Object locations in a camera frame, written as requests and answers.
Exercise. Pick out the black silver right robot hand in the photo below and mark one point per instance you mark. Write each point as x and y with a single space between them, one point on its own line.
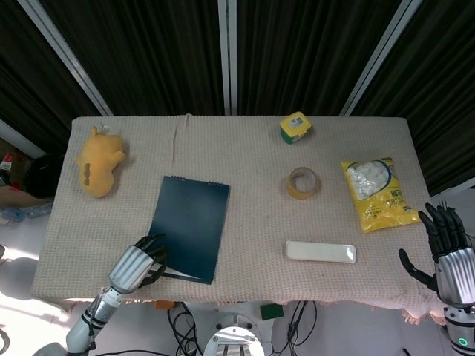
452 259

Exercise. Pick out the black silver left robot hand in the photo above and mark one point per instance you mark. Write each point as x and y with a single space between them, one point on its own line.
133 265

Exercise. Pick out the dark blue spiral notebook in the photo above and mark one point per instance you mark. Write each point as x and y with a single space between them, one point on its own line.
193 222

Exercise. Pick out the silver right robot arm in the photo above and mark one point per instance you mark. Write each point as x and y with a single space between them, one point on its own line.
460 330

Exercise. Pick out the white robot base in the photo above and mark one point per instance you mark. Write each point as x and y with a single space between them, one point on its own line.
232 333

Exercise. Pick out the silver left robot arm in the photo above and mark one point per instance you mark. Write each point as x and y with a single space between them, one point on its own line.
94 315

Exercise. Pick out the small orange object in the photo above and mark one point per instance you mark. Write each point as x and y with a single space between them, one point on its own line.
164 305

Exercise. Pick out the yellow bag of white snacks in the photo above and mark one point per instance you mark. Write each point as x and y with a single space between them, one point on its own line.
382 204

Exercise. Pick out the yellow plush toy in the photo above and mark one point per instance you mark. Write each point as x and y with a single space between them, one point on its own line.
98 167

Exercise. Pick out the clear plastic water bottle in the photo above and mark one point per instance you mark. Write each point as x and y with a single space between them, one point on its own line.
26 213

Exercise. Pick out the black bag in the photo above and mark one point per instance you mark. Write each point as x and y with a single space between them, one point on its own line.
44 176

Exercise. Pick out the pink waffle-weave tablecloth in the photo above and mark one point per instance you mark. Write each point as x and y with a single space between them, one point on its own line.
252 222

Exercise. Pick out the white pink pencil case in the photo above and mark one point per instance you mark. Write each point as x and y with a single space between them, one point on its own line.
321 252

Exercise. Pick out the green block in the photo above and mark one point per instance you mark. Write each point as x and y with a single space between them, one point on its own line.
271 312

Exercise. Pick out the yellow packing tape roll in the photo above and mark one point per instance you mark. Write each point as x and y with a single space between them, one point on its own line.
293 191

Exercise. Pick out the green container with yellow lid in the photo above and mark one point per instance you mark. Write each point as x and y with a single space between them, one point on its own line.
295 128

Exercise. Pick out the black pleated curtain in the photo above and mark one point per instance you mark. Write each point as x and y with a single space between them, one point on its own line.
156 55

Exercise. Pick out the white metal frame post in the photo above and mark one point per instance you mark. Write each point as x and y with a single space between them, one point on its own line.
378 59
70 59
228 55

